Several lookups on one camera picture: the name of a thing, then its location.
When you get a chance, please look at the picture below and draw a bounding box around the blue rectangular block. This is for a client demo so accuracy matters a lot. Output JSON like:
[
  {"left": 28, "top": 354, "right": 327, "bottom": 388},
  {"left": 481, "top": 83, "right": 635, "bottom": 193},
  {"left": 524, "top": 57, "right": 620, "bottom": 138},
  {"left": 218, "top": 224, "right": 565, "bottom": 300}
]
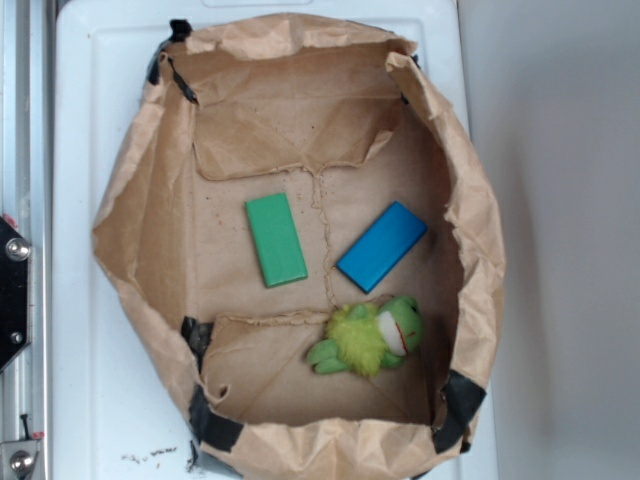
[{"left": 336, "top": 202, "right": 428, "bottom": 294}]

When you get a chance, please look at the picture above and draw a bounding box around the aluminium frame rail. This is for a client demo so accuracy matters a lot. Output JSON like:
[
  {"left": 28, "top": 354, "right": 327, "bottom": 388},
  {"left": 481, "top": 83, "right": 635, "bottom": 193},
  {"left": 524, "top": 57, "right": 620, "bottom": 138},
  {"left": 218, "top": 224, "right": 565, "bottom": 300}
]
[{"left": 1, "top": 1, "right": 58, "bottom": 479}]

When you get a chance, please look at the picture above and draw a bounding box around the green plush frog toy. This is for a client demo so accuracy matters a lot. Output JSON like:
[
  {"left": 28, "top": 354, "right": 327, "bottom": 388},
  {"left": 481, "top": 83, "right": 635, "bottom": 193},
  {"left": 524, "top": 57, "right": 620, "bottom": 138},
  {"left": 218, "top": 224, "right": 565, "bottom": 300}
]
[{"left": 306, "top": 296, "right": 424, "bottom": 378}]

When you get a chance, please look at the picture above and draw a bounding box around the white plastic bin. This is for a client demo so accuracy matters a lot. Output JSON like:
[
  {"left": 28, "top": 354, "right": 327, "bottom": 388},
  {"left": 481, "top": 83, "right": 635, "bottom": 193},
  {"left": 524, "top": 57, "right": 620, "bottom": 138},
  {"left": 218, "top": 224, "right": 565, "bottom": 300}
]
[{"left": 51, "top": 0, "right": 501, "bottom": 480}]

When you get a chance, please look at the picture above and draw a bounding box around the brown paper bag liner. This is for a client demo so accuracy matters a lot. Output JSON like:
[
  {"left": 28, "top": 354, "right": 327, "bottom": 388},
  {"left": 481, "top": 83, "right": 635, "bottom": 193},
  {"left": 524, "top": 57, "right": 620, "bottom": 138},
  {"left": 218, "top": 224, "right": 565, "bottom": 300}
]
[{"left": 92, "top": 14, "right": 506, "bottom": 479}]

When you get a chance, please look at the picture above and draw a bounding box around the green rectangular block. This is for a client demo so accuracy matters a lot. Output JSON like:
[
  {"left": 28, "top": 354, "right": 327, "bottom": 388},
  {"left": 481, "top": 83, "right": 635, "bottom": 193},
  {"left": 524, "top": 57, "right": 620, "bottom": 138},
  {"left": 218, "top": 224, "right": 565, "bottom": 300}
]
[{"left": 245, "top": 192, "right": 308, "bottom": 288}]

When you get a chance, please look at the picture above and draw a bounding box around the black metal bracket plate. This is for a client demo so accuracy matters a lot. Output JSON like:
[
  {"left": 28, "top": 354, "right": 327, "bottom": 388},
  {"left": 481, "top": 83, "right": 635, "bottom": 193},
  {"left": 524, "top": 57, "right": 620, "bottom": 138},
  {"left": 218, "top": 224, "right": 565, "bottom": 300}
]
[{"left": 0, "top": 215, "right": 32, "bottom": 373}]

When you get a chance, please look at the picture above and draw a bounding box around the silver corner bracket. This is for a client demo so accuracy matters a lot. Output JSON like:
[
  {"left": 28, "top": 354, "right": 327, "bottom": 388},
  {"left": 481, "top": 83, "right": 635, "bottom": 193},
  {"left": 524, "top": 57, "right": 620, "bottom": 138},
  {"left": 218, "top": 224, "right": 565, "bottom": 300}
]
[{"left": 1, "top": 440, "right": 40, "bottom": 480}]

